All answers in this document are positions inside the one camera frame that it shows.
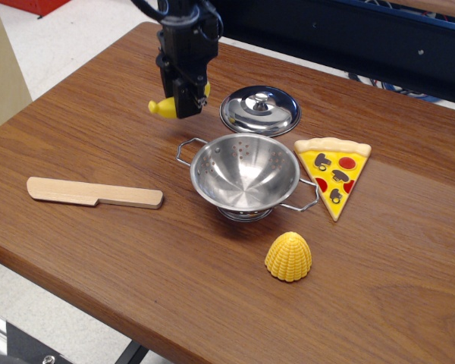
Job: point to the shiny steel pot lid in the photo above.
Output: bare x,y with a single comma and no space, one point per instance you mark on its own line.
263,110

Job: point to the toy pizza slice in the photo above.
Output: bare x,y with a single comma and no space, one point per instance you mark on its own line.
335,166

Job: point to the yellow toy corn piece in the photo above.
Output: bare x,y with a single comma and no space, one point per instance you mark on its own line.
289,258

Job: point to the yellow toy banana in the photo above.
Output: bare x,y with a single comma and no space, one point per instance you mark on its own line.
167,108

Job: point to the red box on floor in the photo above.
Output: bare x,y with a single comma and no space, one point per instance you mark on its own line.
38,7

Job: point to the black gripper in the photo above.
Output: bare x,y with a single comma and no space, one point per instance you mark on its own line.
188,42

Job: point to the steel colander with handles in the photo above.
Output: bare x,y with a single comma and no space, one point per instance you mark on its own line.
244,175

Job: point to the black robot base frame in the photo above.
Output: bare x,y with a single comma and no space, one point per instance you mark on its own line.
406,43

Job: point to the wooden toy knife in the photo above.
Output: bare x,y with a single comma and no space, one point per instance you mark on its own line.
88,194

